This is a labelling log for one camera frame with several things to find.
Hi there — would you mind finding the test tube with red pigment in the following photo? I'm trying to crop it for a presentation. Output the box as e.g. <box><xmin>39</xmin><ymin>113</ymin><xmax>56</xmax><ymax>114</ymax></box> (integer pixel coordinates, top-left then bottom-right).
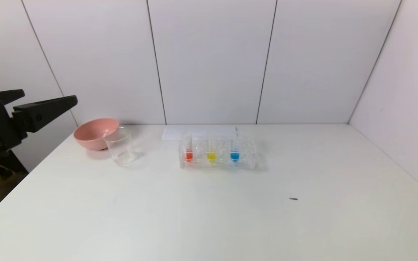
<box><xmin>182</xmin><ymin>132</ymin><xmax>194</xmax><ymax>162</ymax></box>

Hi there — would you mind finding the clear glass beaker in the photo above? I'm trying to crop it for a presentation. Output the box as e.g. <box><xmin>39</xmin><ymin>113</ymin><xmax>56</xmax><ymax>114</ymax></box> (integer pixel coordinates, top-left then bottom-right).
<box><xmin>103</xmin><ymin>127</ymin><xmax>137</xmax><ymax>166</ymax></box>

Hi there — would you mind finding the test tube with yellow pigment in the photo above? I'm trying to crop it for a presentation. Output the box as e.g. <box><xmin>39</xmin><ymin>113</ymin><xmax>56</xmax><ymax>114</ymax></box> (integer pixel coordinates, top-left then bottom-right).
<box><xmin>206</xmin><ymin>132</ymin><xmax>217</xmax><ymax>163</ymax></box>

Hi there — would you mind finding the clear acrylic test tube rack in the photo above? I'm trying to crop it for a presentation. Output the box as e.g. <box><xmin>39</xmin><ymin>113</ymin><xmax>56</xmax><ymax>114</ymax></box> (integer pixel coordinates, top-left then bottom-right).
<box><xmin>179</xmin><ymin>133</ymin><xmax>259</xmax><ymax>170</ymax></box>

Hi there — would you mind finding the test tube with blue pigment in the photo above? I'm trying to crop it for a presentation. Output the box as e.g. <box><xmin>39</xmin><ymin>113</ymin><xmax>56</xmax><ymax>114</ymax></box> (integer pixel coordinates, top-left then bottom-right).
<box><xmin>230</xmin><ymin>133</ymin><xmax>241</xmax><ymax>162</ymax></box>

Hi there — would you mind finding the pink plastic bowl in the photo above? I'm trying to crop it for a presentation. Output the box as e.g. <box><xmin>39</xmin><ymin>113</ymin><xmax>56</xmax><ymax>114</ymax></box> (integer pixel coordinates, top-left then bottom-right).
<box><xmin>73</xmin><ymin>118</ymin><xmax>120</xmax><ymax>151</ymax></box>

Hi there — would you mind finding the white paper sheet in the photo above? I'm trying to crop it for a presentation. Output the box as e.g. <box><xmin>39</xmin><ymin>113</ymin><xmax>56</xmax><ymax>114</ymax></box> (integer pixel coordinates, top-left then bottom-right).
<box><xmin>161</xmin><ymin>125</ymin><xmax>238</xmax><ymax>141</ymax></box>

